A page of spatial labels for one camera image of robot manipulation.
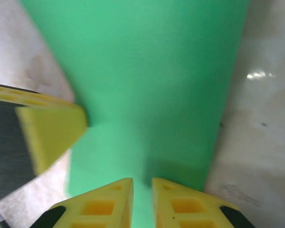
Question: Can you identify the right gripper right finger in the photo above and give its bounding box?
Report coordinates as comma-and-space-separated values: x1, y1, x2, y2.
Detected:
152, 177, 252, 228

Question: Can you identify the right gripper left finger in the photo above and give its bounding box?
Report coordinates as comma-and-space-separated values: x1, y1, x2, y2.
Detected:
30, 177, 134, 228

